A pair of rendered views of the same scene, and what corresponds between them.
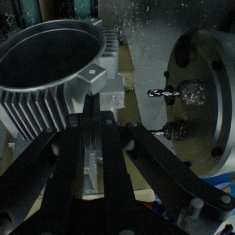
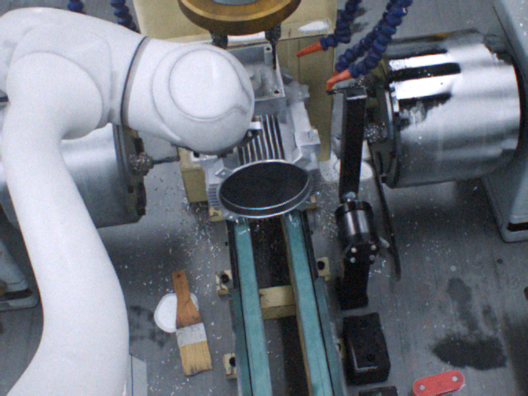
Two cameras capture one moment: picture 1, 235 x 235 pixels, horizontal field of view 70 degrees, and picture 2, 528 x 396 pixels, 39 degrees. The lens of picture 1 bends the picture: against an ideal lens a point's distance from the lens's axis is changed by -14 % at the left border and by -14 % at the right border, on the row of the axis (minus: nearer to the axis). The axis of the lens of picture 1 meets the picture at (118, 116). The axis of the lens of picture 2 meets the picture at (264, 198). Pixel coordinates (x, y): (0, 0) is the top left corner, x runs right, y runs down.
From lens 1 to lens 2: 0.95 m
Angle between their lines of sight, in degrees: 20
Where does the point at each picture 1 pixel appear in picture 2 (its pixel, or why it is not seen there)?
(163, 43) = not seen: hidden behind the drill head
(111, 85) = (209, 163)
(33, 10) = (290, 228)
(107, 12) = (219, 240)
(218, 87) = (126, 172)
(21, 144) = (279, 112)
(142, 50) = (167, 199)
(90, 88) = (223, 163)
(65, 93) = (238, 160)
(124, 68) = (192, 172)
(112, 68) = (210, 176)
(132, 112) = not seen: hidden behind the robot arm
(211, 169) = not seen: hidden behind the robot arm
